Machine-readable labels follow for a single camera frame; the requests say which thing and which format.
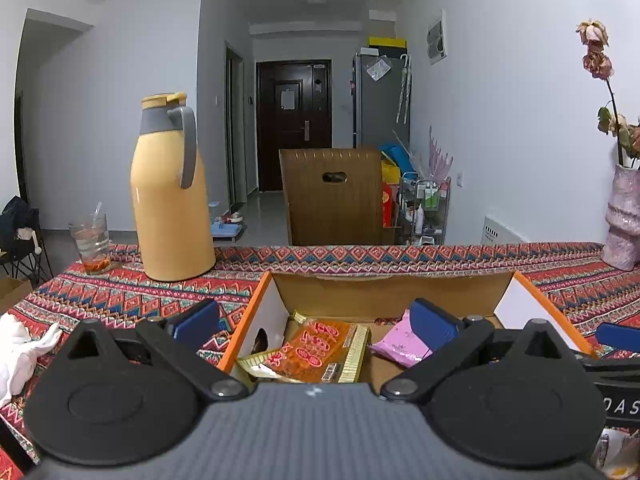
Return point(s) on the blue floor tray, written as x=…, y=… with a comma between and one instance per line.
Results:
x=227, y=230

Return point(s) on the pink ribbed vase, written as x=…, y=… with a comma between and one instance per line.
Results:
x=625, y=220

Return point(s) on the dark entrance door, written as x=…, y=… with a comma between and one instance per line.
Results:
x=292, y=145

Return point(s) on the large orange strips packet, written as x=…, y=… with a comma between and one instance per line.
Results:
x=315, y=350

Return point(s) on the orange cardboard box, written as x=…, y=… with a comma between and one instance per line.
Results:
x=260, y=310

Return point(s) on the glass cup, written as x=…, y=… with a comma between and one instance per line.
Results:
x=92, y=245

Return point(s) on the yellow box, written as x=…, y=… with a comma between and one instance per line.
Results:
x=387, y=44

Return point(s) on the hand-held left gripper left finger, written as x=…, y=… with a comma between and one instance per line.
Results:
x=197, y=322

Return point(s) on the white folded umbrella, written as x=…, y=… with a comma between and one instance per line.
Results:
x=404, y=90

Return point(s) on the grey refrigerator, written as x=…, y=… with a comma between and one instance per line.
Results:
x=375, y=110

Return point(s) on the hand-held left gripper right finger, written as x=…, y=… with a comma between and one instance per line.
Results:
x=432, y=322

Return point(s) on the white cloth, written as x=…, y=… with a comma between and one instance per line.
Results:
x=20, y=355

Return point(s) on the pink feather decoration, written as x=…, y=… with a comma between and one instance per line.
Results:
x=440, y=157

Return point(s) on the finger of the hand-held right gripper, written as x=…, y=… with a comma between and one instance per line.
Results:
x=620, y=335

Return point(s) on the yellow thermos jug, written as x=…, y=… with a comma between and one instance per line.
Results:
x=170, y=210

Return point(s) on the black folding chair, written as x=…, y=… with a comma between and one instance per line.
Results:
x=20, y=240

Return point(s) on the wall electrical panel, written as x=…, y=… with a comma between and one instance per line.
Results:
x=436, y=37

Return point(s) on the pink snack packet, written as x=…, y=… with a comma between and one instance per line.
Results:
x=397, y=342

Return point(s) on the dried pink roses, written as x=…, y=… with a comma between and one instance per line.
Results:
x=597, y=60

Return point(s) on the blue plastic item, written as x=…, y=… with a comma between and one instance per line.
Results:
x=395, y=157

